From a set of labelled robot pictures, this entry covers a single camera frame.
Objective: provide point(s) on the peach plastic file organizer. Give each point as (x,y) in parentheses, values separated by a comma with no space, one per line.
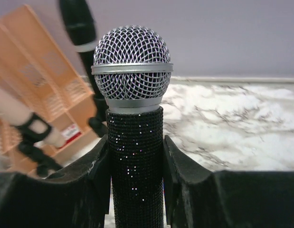
(35,71)

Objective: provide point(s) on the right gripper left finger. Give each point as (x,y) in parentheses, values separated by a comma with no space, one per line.
(76,196)

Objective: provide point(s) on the red white staples box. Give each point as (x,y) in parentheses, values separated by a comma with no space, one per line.
(71,132)

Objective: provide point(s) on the black microphone silver grille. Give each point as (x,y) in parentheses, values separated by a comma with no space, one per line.
(132,69)

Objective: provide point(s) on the peach pink microphone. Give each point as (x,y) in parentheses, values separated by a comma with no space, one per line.
(20,116)

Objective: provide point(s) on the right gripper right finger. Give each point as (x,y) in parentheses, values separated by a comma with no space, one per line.
(198,198)

